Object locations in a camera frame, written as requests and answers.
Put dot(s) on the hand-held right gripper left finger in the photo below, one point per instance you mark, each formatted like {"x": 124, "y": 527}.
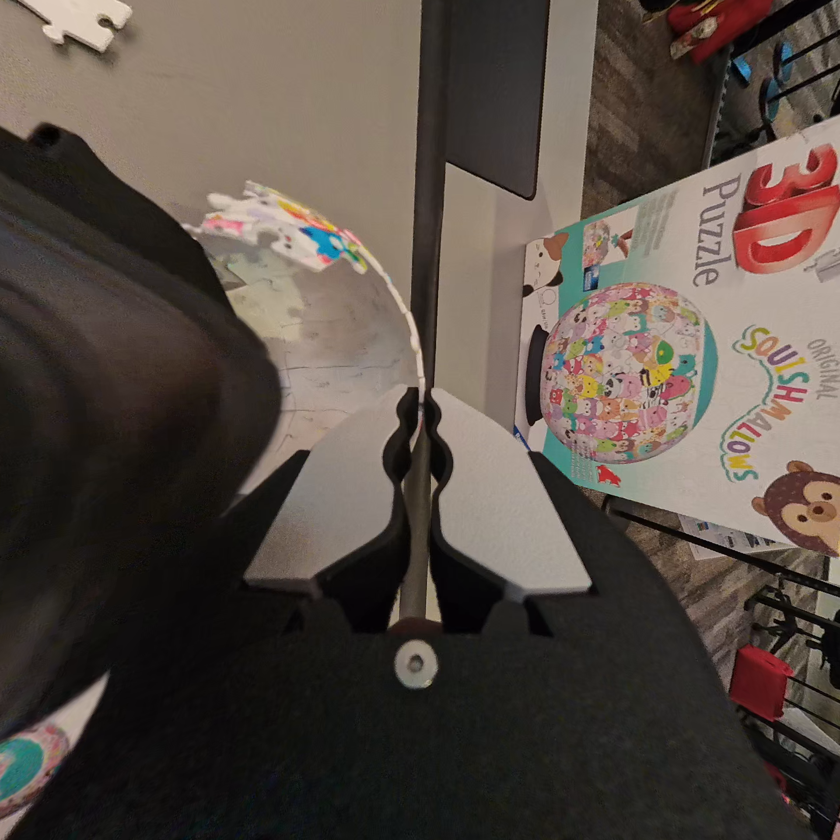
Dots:
{"x": 322, "y": 519}

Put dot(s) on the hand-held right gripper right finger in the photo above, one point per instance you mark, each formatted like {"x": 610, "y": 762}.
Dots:
{"x": 512, "y": 519}

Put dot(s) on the partly built white puzzle ball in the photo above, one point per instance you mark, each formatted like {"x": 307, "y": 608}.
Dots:
{"x": 341, "y": 328}

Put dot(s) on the colourful puzzle ball box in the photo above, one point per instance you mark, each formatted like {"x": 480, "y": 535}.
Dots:
{"x": 683, "y": 355}

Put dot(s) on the loose white puzzle pieces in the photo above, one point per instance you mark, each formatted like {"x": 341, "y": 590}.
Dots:
{"x": 79, "y": 20}

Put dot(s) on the red object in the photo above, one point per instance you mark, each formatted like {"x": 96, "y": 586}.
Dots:
{"x": 761, "y": 683}

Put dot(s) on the printed instruction sheet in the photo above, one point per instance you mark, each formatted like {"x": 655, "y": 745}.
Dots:
{"x": 33, "y": 761}

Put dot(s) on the black mat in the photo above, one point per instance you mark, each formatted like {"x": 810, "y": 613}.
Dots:
{"x": 499, "y": 92}

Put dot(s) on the red bag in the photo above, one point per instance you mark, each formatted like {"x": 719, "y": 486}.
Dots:
{"x": 715, "y": 26}

